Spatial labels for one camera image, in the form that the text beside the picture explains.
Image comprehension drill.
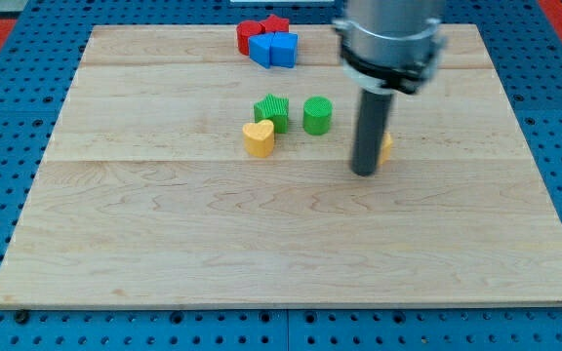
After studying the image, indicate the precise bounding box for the yellow hexagon block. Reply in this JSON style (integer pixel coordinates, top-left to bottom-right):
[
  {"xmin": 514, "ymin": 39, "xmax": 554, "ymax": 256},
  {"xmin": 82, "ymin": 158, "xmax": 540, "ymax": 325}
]
[{"xmin": 378, "ymin": 132, "xmax": 393, "ymax": 166}]

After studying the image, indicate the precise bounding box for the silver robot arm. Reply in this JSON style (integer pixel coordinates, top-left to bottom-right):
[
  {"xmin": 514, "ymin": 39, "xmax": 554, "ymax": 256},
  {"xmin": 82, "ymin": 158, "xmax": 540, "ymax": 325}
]
[{"xmin": 333, "ymin": 0, "xmax": 446, "ymax": 95}]

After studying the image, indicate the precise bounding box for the yellow heart block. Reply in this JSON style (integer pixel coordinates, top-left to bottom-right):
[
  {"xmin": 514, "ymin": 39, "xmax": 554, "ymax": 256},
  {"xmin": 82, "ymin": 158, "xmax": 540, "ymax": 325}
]
[{"xmin": 242, "ymin": 119, "xmax": 275, "ymax": 158}]

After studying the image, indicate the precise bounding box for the green star block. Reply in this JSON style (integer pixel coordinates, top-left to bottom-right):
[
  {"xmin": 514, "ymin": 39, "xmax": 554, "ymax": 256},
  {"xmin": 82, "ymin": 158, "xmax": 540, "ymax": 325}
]
[{"xmin": 253, "ymin": 94, "xmax": 289, "ymax": 134}]

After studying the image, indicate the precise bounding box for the green cylinder block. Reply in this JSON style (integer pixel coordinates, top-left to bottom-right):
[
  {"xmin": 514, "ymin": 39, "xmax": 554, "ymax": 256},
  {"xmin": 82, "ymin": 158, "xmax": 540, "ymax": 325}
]
[{"xmin": 302, "ymin": 96, "xmax": 333, "ymax": 136}]

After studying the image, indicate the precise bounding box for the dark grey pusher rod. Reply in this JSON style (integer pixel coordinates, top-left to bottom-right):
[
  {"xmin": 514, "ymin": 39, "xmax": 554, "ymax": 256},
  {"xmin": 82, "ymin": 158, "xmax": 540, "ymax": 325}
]
[{"xmin": 350, "ymin": 90, "xmax": 393, "ymax": 176}]

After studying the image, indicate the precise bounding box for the blue pentagon block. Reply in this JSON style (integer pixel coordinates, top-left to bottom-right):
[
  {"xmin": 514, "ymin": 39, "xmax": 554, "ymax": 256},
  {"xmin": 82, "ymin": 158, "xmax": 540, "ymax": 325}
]
[{"xmin": 270, "ymin": 32, "xmax": 299, "ymax": 68}]

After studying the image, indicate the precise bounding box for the blue cube block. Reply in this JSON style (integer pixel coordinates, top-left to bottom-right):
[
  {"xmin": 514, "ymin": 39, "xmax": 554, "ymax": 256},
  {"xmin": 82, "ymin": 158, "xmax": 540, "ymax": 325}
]
[{"xmin": 248, "ymin": 33, "xmax": 274, "ymax": 68}]

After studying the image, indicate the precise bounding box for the light wooden board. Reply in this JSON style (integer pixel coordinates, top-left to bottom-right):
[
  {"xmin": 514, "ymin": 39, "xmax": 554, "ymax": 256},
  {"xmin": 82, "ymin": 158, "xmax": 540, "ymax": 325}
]
[{"xmin": 0, "ymin": 24, "xmax": 562, "ymax": 310}]

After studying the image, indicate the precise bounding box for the red cylinder block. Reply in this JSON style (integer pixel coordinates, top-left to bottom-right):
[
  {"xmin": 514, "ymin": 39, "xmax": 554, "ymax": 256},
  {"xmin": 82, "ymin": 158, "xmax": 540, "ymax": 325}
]
[{"xmin": 236, "ymin": 19, "xmax": 264, "ymax": 56}]

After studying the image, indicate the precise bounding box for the red star block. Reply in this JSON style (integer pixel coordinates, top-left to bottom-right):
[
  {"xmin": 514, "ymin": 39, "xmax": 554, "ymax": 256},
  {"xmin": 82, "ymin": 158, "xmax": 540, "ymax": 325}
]
[{"xmin": 260, "ymin": 14, "xmax": 290, "ymax": 33}]

